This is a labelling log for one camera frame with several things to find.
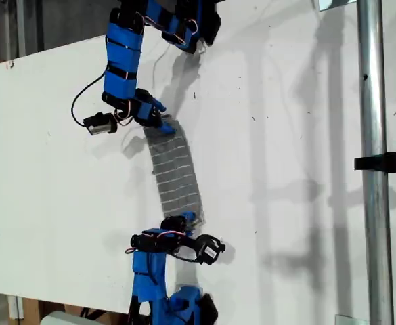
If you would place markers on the steel post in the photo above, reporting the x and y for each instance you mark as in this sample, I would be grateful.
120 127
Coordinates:
373 203

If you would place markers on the black camera stalk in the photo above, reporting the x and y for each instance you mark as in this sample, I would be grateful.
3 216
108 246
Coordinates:
191 243

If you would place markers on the white box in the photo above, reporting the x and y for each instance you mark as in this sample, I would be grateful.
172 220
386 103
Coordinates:
62 319

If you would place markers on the grey striped towel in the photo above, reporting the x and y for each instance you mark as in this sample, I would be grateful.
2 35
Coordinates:
175 169

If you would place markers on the brown cardboard sheet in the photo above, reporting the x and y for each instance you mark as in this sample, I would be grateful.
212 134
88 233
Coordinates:
32 309

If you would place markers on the black clamp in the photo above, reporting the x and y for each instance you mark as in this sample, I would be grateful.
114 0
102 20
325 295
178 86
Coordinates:
384 162

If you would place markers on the black camera box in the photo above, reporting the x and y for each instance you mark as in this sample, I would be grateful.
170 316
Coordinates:
209 250
101 125

